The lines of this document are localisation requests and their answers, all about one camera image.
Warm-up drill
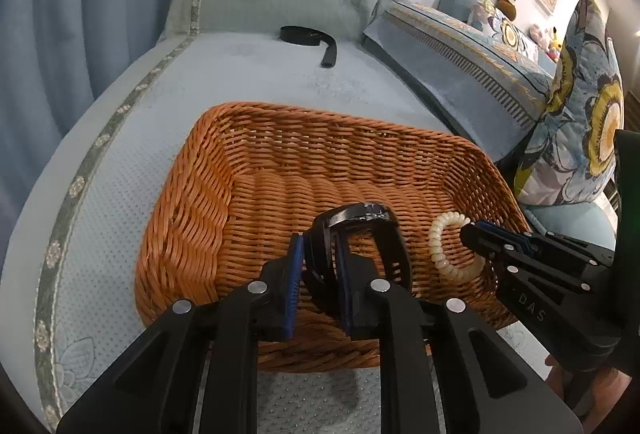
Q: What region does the orange wicker basket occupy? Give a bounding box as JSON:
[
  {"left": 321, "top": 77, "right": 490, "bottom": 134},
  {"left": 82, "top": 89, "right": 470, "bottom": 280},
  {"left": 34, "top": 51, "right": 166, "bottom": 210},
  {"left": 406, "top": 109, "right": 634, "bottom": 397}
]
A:
[{"left": 133, "top": 101, "right": 533, "bottom": 374}]

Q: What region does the black strap on sofa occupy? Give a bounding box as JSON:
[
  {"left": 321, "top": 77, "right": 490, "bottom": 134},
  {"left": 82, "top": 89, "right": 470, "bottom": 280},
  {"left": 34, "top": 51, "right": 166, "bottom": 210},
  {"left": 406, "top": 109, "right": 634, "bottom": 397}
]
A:
[{"left": 278, "top": 24, "right": 340, "bottom": 69}]

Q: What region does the blue curtain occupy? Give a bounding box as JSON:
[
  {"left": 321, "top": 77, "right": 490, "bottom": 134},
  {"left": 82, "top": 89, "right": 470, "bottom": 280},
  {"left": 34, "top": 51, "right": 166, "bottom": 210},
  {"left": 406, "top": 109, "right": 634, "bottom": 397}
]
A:
[{"left": 1, "top": 0, "right": 170, "bottom": 244}]

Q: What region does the large floral cushion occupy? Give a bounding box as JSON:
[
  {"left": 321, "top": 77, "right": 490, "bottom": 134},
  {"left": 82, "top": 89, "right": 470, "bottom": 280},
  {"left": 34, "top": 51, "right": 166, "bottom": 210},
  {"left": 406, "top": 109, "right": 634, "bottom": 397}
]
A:
[{"left": 513, "top": 0, "right": 624, "bottom": 206}]

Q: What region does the brown owl plush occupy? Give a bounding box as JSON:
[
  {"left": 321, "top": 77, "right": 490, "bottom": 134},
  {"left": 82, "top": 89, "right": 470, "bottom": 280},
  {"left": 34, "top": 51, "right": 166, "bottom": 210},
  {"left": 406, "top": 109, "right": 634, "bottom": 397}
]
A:
[{"left": 496, "top": 0, "right": 518, "bottom": 21}]

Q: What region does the striped blue cushion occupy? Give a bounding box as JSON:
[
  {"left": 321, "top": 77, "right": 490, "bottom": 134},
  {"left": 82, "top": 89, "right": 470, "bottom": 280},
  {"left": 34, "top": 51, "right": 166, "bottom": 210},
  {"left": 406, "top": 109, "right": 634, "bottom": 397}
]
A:
[{"left": 363, "top": 0, "right": 552, "bottom": 163}]

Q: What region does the small floral cushion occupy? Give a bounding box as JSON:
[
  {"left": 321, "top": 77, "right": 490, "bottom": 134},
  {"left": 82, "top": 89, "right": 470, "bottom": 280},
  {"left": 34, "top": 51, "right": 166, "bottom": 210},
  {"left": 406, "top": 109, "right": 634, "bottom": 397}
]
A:
[{"left": 468, "top": 0, "right": 538, "bottom": 62}]

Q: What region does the black wristwatch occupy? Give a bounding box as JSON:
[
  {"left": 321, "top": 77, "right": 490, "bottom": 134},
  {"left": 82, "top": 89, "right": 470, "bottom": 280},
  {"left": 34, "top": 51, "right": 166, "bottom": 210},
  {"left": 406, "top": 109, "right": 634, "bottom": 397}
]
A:
[{"left": 303, "top": 202, "right": 412, "bottom": 329}]

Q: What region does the blue sofa cover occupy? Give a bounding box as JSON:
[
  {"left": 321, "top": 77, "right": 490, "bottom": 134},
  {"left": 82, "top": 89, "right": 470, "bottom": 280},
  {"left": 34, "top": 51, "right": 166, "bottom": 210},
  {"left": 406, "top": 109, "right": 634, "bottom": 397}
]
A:
[{"left": 1, "top": 0, "right": 448, "bottom": 430}]

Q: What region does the person's right hand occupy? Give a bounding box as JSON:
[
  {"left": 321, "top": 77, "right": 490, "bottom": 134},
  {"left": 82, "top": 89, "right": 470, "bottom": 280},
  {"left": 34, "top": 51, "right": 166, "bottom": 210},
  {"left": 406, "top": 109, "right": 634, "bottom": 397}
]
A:
[{"left": 544, "top": 355, "right": 632, "bottom": 433}]

